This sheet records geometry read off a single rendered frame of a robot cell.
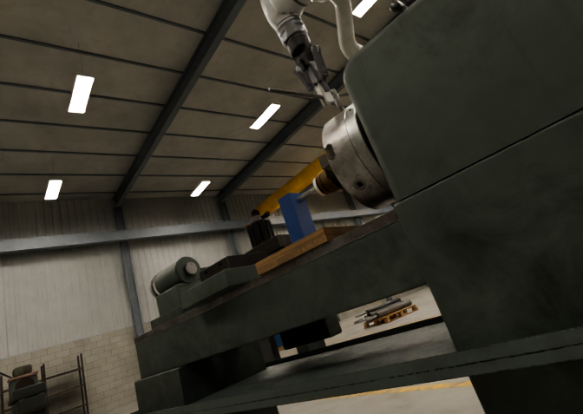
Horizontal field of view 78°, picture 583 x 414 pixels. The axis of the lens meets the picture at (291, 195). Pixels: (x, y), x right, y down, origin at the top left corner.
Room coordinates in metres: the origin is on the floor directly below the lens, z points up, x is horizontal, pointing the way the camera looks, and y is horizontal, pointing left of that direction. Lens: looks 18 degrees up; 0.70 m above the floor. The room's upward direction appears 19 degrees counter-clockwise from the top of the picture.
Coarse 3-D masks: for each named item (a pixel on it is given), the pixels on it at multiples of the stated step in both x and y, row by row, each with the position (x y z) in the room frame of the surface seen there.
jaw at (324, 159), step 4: (328, 148) 0.94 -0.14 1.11; (332, 148) 0.93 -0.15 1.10; (328, 152) 0.94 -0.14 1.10; (332, 152) 0.93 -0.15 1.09; (320, 156) 0.98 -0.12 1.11; (324, 156) 0.97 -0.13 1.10; (328, 156) 0.94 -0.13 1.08; (332, 156) 0.93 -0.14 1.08; (320, 160) 0.98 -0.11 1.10; (324, 160) 0.97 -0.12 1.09; (328, 160) 0.96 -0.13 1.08; (320, 164) 0.98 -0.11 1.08; (324, 164) 0.97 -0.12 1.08; (328, 164) 0.97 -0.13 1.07; (324, 168) 0.99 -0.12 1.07; (328, 168) 0.99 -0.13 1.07; (328, 172) 1.02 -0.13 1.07; (332, 172) 1.03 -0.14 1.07; (328, 176) 1.06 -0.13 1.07; (332, 176) 1.06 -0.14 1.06
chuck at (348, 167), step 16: (336, 128) 0.92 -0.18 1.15; (336, 144) 0.91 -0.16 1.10; (352, 144) 0.89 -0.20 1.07; (336, 160) 0.92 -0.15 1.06; (352, 160) 0.90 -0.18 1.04; (336, 176) 0.95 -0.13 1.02; (352, 176) 0.93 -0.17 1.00; (368, 176) 0.92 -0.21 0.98; (352, 192) 0.97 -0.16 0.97; (368, 192) 0.96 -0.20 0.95; (384, 192) 0.96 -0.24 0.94
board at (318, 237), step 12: (324, 228) 0.98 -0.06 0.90; (336, 228) 1.02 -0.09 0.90; (348, 228) 1.07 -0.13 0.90; (300, 240) 1.03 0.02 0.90; (312, 240) 1.00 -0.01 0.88; (324, 240) 0.98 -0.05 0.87; (288, 252) 1.06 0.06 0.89; (300, 252) 1.03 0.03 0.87; (264, 264) 1.13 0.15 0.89; (276, 264) 1.10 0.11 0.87
